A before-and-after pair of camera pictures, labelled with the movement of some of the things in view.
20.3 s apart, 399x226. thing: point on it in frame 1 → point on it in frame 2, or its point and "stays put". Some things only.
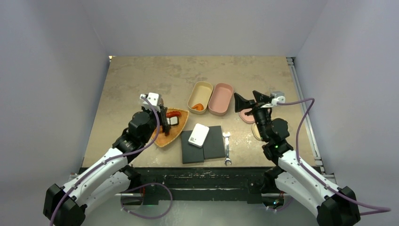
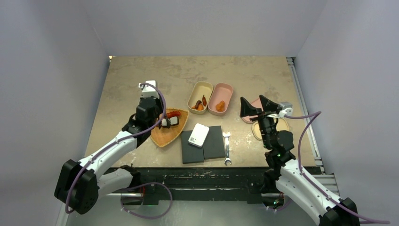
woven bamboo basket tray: x=163 y=140 stays put
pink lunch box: x=220 y=98 stays put
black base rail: x=160 y=186 stays put
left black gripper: x=162 y=109 → x=159 y=102
